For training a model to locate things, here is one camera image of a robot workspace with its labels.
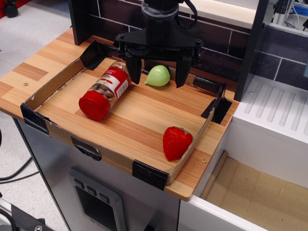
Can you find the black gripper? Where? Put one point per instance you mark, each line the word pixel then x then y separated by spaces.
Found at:
pixel 160 40

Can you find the red-capped basil spice bottle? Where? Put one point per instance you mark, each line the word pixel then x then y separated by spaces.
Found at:
pixel 102 95

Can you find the cardboard fence with black tape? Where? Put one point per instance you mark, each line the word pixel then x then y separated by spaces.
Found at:
pixel 130 136

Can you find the green toy pear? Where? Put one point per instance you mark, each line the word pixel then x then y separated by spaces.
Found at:
pixel 158 76

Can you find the red toy strawberry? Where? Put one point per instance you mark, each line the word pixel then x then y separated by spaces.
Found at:
pixel 176 142

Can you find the white toy sink unit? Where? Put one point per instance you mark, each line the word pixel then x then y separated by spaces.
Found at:
pixel 258 180

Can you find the grey toy oven panel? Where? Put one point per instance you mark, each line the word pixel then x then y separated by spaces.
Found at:
pixel 103 206

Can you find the dark grey right post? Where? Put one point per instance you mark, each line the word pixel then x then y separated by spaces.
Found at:
pixel 244 79

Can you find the dark grey post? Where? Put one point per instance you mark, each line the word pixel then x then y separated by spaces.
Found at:
pixel 80 20
pixel 244 79

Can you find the dark grey left post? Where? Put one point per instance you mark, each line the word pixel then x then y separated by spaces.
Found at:
pixel 80 20

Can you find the black metal bracket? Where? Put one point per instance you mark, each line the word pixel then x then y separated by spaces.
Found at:
pixel 14 219

